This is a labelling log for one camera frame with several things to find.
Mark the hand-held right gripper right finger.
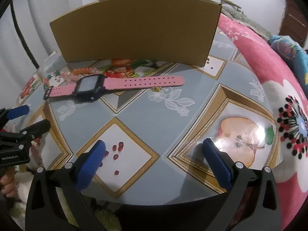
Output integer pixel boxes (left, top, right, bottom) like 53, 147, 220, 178
202, 138, 282, 231

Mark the gold chain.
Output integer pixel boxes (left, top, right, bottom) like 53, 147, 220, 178
107, 69, 127, 77

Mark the orange pink bead bracelet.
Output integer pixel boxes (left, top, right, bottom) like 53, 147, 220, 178
71, 68, 99, 75

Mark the black smart watch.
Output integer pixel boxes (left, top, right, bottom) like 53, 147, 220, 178
43, 74, 185, 101

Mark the brown door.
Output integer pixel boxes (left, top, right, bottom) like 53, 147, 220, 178
279, 0, 308, 49

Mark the brown cardboard box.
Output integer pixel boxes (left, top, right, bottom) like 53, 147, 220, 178
49, 0, 223, 66

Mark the wooden chair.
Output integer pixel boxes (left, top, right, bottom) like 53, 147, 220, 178
220, 0, 242, 11

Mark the pink floral blanket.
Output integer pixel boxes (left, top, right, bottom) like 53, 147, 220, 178
217, 13, 308, 231

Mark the person lying under blanket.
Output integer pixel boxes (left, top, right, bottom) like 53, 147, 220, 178
268, 34, 308, 87

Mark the grey knitted blanket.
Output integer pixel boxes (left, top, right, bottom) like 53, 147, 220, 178
220, 5, 272, 40

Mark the black curved pole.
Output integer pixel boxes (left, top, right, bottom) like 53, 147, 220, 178
10, 1, 40, 70

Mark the person's left hand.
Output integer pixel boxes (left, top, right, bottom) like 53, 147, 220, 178
0, 167, 18, 194

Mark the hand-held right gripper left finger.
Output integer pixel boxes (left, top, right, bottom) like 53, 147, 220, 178
25, 140, 106, 231

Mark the multicoloured bead bracelet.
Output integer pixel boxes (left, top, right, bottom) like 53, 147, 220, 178
43, 70, 81, 89

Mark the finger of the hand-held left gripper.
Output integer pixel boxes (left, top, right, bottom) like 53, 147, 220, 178
0, 120, 51, 152
0, 105, 30, 126

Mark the white curtain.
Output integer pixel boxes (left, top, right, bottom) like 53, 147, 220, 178
0, 0, 101, 77

